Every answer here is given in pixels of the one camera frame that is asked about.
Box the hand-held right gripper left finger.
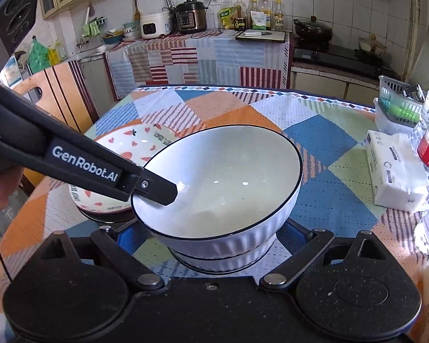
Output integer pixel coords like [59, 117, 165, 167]
[39, 217, 167, 294]

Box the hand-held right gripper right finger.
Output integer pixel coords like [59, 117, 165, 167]
[259, 218, 389, 288]

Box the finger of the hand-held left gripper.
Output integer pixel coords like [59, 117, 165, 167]
[132, 171, 178, 207]

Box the white ribbed bowl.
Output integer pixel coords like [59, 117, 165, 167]
[130, 124, 304, 260]
[169, 237, 278, 276]

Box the stack of small bowls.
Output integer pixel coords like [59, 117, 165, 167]
[123, 21, 142, 40]

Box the person's left hand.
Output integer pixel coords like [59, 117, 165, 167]
[0, 166, 25, 230]

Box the wooden chair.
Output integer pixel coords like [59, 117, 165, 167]
[12, 60, 101, 186]

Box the pink rabbit print plate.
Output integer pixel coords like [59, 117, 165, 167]
[69, 123, 187, 212]

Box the silver refrigerator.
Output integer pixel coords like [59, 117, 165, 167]
[0, 54, 33, 91]

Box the green plastic bag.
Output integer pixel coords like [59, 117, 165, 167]
[27, 35, 51, 74]

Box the yellow dish soap bottle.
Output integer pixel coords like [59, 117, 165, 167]
[48, 39, 69, 62]

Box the white tissue pack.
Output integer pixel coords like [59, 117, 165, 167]
[365, 130, 429, 213]

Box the blue basin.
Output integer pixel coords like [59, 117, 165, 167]
[102, 30, 124, 45]

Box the green hanging cloth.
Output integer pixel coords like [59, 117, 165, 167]
[82, 17, 105, 39]

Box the patchwork counter cloth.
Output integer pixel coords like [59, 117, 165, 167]
[105, 29, 291, 99]

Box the white rice cooker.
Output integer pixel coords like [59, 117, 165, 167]
[140, 11, 171, 39]

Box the white plastic basket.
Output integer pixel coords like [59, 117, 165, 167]
[373, 75, 427, 135]

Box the steel pressure cooker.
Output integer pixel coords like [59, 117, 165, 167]
[174, 0, 208, 35]

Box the black gas stove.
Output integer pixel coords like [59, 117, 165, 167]
[293, 44, 398, 80]

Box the dark cutting board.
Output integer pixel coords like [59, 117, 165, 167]
[235, 30, 286, 44]

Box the green food packet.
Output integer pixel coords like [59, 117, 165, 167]
[218, 7, 237, 30]

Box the white food packet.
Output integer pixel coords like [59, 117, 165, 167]
[252, 10, 269, 30]

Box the small yellow pot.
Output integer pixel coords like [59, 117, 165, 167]
[358, 35, 387, 53]

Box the black wok with lid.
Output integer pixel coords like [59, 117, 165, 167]
[293, 16, 334, 42]

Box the clear oil bottle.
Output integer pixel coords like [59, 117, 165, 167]
[248, 0, 261, 29]

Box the yellow oil bottle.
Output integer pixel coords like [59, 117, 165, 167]
[273, 0, 285, 31]

